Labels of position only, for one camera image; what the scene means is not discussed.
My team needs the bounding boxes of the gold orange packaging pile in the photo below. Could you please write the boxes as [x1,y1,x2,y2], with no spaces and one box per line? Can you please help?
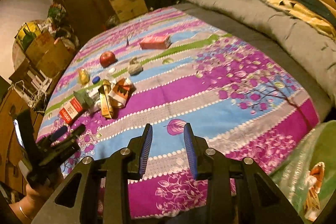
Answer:
[98,78,134,119]

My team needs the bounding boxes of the white tissue ball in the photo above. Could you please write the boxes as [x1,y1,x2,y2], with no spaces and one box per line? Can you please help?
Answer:
[127,57,143,76]

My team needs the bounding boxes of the long red white carton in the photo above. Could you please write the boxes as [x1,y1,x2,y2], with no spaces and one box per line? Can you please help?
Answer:
[303,161,325,222]

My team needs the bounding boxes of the person's left hand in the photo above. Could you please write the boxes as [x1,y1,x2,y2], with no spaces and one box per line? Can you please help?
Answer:
[10,180,62,223]

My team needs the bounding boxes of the red cigarette box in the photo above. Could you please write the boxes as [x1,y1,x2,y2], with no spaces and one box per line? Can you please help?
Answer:
[59,97,84,125]

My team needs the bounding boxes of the green crumpled cloth scrap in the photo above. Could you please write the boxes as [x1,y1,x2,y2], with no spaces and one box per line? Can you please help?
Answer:
[73,90,95,110]

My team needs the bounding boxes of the wooden chest of drawers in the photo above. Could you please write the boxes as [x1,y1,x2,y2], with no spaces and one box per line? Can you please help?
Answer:
[0,89,29,194]

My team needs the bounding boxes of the blue bottle cap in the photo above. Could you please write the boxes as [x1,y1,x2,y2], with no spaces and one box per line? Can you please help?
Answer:
[92,76,100,84]

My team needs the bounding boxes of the yellow crumpled wrapper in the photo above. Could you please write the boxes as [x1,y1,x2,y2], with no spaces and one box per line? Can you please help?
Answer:
[78,69,90,85]

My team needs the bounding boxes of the white bottle cap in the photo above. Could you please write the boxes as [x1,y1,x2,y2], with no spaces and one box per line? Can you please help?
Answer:
[108,68,116,75]

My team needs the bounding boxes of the stacked cardboard boxes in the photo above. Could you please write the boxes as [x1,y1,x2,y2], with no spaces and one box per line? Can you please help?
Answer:
[12,19,78,78]

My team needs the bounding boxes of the red apple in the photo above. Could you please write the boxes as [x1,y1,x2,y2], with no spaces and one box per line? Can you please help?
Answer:
[99,51,117,68]

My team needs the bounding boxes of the colourful striped floral bedsheet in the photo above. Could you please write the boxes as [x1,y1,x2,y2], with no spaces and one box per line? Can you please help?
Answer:
[38,8,319,218]

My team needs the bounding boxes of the pink tissue pack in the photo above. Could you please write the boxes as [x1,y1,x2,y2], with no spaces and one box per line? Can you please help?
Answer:
[139,35,171,50]

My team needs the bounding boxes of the cardboard box by wardrobe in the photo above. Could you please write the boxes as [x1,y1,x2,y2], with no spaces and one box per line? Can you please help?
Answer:
[109,0,148,22]

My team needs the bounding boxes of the grey quilt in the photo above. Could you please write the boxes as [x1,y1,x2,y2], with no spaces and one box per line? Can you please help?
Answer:
[187,0,335,100]

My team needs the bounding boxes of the white router with cables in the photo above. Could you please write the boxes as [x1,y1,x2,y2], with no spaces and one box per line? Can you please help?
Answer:
[10,69,52,113]

